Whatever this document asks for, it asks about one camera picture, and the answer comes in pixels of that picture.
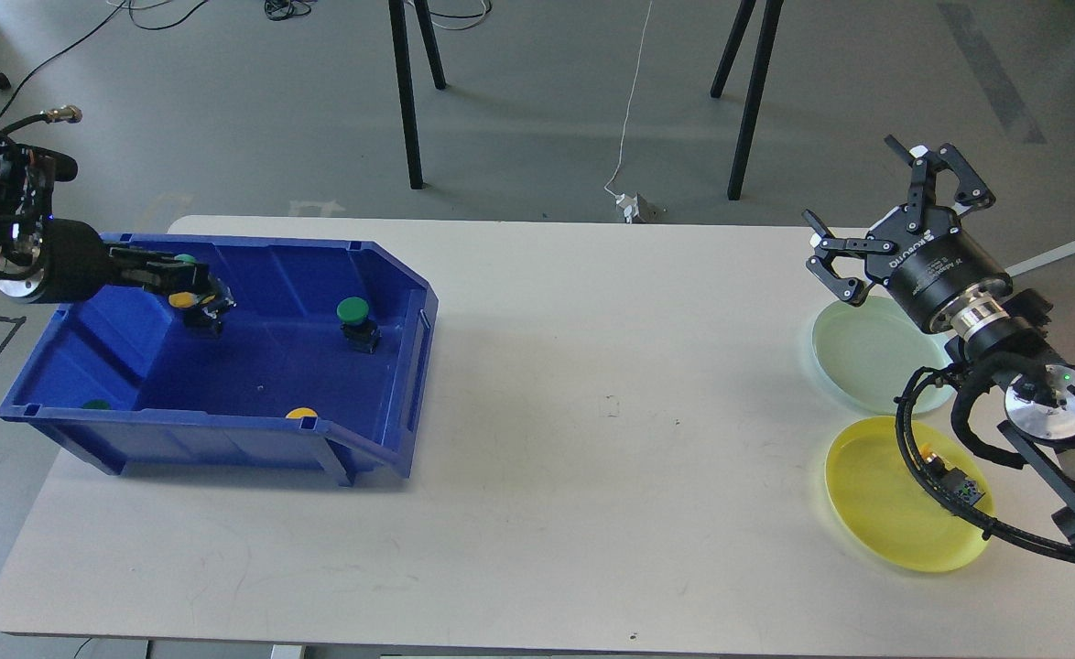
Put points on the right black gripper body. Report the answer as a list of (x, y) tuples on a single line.
[(930, 268)]

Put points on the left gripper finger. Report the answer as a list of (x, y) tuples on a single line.
[(213, 299), (135, 267)]

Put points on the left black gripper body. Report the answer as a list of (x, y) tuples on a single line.
[(74, 265)]

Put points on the yellow push button back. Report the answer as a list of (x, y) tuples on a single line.
[(200, 314)]

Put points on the yellow push button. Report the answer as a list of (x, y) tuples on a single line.
[(200, 314), (302, 412), (953, 480)]

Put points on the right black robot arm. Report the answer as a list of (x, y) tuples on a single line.
[(1015, 396)]

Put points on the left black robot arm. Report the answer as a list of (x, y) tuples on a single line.
[(28, 177)]

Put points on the pale green plate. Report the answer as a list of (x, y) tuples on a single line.
[(868, 353)]

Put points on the yellow push button front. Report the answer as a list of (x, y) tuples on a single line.
[(302, 412)]

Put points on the yellow plate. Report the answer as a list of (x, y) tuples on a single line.
[(882, 507)]

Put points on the blue plastic storage bin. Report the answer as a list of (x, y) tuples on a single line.
[(185, 400)]

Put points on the black tripod right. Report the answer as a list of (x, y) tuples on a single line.
[(764, 46)]

